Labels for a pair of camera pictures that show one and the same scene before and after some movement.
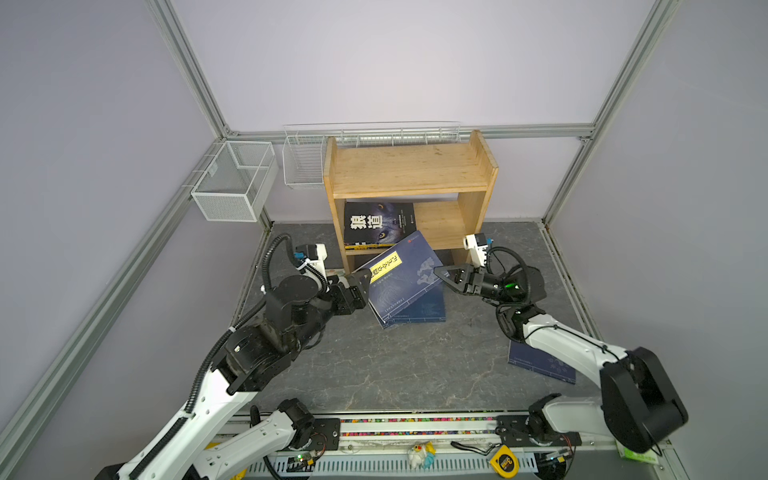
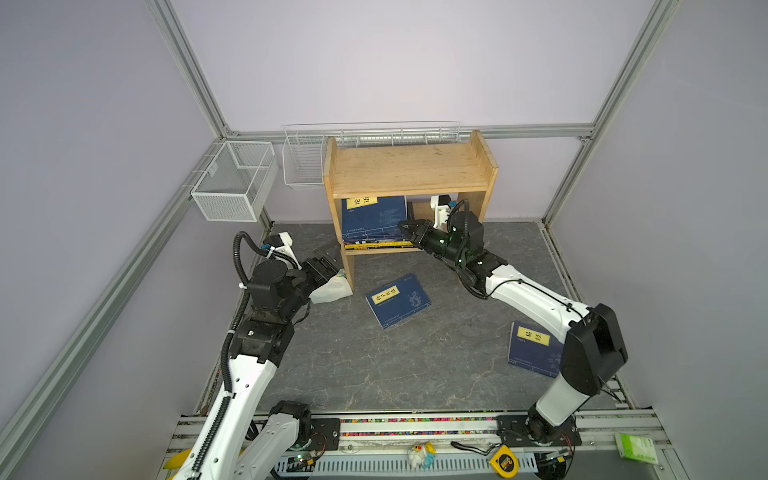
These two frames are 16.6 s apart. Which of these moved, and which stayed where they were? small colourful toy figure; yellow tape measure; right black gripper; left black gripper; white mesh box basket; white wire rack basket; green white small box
Moved: left black gripper; right black gripper
Stayed: white mesh box basket; yellow tape measure; white wire rack basket; small colourful toy figure; green white small box
